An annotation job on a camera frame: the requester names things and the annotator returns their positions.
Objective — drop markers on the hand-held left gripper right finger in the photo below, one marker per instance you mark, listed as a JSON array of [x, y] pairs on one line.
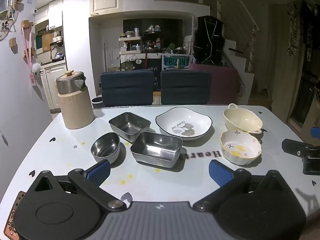
[[220, 173]]

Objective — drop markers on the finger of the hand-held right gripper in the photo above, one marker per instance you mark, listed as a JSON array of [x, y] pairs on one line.
[[315, 132], [295, 147]]

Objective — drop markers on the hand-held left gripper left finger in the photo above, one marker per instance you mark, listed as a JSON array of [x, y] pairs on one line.
[[98, 172]]

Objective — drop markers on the round steel bowl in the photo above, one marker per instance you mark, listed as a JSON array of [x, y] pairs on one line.
[[105, 147]]

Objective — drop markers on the floral bowl with yellow rim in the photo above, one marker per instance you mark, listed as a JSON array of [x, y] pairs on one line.
[[240, 147]]

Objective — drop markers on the small rectangular steel container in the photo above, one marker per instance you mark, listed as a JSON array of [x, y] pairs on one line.
[[130, 125]]

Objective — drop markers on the large rectangular steel container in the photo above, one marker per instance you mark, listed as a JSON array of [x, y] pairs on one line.
[[155, 147]]

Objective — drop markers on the white leaf print plate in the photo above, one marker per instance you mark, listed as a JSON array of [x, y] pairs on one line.
[[185, 120]]

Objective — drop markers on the beige kettle with steel lid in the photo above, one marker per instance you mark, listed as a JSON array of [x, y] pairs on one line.
[[75, 110]]

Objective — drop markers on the dark trash bin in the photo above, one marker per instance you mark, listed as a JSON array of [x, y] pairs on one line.
[[97, 102]]

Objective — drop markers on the maroon sofa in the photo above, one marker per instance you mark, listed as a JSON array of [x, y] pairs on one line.
[[225, 85]]

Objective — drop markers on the dark blue chair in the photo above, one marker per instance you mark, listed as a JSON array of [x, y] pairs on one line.
[[125, 87], [185, 87]]

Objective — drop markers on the white kitchen base cabinets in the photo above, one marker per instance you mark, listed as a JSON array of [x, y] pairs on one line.
[[50, 87]]

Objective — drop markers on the floral curtain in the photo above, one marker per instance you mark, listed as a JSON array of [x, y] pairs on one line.
[[297, 30]]

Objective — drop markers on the black chalkboard sign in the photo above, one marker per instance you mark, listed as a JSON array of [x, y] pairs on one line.
[[153, 75]]

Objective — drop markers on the teal plate sign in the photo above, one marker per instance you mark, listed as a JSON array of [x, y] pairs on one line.
[[175, 62]]

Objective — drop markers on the white staircase with railing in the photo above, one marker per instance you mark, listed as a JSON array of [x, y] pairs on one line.
[[240, 30]]

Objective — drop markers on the white storage shelf rack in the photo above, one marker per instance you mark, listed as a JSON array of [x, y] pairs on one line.
[[130, 45]]

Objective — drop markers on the black vest with white trim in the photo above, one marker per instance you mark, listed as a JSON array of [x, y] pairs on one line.
[[207, 40]]

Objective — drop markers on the wall photo collage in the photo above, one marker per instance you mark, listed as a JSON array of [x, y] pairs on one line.
[[7, 17]]

